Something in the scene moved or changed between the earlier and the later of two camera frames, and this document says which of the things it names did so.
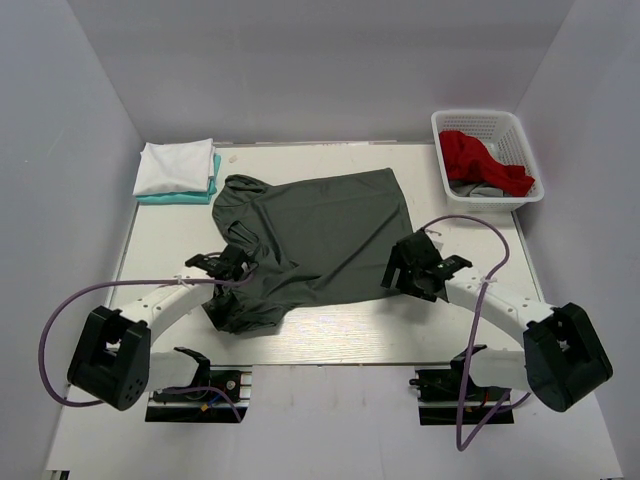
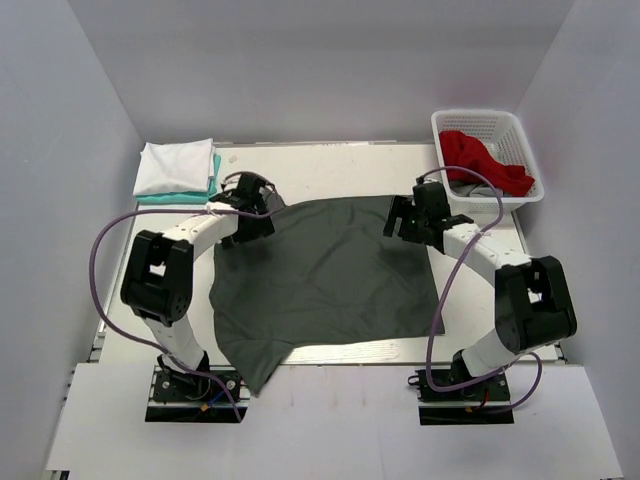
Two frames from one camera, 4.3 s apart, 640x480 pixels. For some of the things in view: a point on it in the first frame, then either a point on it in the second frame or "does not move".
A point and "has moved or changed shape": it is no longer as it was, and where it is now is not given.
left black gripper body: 220,303 to 257,226
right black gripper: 406,273 to 400,226
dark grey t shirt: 318,242 has moved or changed shape
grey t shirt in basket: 476,190 does not move
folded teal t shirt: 194,197 does not move
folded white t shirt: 180,166 does not move
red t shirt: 467,159 does not move
